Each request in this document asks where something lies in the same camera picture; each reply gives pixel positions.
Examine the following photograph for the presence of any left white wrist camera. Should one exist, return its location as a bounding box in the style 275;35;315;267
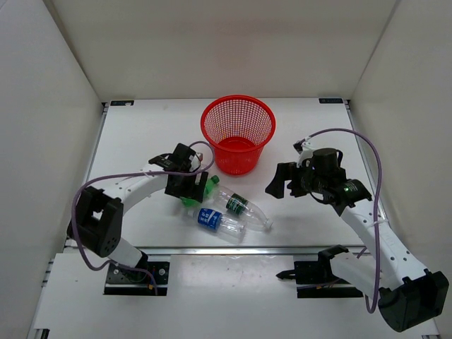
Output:
191;152;203;167

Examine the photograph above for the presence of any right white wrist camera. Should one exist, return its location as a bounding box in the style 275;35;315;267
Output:
293;137;316;167

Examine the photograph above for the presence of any clear bottle green label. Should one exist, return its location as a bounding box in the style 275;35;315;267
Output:
213;186;273;232

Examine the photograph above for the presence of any left table corner label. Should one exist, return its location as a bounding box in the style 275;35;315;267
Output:
109;100;134;107

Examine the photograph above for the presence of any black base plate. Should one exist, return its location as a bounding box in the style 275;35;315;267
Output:
104;256;170;297
276;258;363;299

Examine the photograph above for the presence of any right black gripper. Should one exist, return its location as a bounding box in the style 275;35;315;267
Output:
266;160;327;198

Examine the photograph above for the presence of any green plastic bottle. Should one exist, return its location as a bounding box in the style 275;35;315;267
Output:
180;175;220;208

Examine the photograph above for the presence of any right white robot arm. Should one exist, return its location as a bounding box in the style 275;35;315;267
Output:
266;148;449;332

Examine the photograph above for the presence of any clear bottle blue label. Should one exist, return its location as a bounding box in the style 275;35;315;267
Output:
189;208;246;244

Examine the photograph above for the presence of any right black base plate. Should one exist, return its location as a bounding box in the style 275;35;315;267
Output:
276;258;363;299

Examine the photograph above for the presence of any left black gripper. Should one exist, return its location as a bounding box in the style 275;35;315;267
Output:
165;167;207;202

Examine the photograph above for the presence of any right table corner label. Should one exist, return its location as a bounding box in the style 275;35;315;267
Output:
319;97;343;105

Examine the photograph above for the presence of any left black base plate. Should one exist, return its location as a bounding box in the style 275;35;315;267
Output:
104;256;170;297

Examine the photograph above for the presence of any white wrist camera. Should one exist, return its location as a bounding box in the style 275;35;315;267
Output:
191;152;203;167
293;137;316;167

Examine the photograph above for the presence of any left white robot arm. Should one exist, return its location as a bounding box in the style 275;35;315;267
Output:
67;143;214;283

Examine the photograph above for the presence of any table corner label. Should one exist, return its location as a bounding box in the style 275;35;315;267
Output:
319;97;343;105
109;100;134;107

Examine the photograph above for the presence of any red mesh plastic bin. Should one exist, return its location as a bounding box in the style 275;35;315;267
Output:
201;95;276;176

